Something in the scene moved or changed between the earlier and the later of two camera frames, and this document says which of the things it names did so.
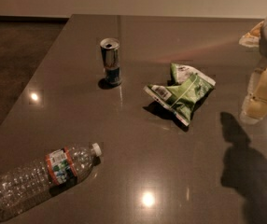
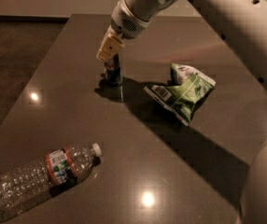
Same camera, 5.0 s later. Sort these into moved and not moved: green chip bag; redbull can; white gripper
Moved: white gripper
Not moved: green chip bag; redbull can
